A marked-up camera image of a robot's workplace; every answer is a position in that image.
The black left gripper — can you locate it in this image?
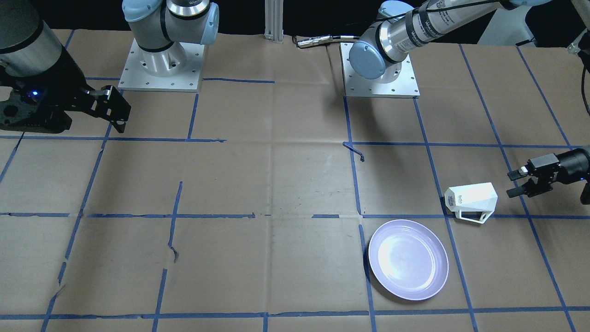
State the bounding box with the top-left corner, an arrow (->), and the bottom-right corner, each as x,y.
507,147 -> 590,205

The brown paper table cover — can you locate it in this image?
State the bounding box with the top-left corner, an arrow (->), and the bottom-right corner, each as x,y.
1,34 -> 589,332

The aluminium frame post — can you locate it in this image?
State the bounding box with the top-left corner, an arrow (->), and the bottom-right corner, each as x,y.
264,0 -> 284,43

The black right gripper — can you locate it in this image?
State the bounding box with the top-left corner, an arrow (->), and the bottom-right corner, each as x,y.
0,47 -> 131,134

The white geometric cup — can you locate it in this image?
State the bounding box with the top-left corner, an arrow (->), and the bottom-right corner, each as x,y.
444,182 -> 498,224

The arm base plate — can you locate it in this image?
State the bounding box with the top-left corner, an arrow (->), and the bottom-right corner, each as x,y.
118,40 -> 207,93
340,42 -> 420,98

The lilac plate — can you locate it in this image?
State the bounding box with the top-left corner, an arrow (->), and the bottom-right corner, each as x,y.
367,219 -> 450,301

